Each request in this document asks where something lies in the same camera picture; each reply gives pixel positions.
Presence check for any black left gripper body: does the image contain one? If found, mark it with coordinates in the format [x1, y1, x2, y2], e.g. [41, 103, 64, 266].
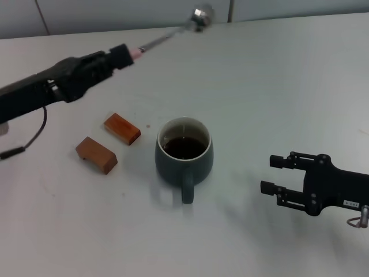
[0, 51, 100, 125]

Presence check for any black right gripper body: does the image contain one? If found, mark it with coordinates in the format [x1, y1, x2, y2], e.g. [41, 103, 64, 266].
[302, 154, 369, 218]

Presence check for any pink handled metal spoon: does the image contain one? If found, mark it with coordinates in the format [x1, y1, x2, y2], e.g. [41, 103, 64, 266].
[131, 2, 216, 61]

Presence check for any dark grey ceramic mug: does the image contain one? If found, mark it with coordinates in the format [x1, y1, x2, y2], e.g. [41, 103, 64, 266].
[154, 116, 214, 205]

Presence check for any glossy orange wooden block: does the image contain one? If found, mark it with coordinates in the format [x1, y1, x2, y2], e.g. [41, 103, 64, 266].
[103, 112, 142, 146]

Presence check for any notched brown wooden block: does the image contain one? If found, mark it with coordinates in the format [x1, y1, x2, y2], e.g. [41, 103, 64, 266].
[75, 136, 118, 175]

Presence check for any dark coffee liquid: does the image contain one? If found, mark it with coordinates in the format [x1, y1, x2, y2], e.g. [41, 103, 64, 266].
[161, 137, 208, 161]

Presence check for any right wrist cable with connector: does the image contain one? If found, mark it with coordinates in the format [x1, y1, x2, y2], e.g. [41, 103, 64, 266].
[347, 204, 369, 229]

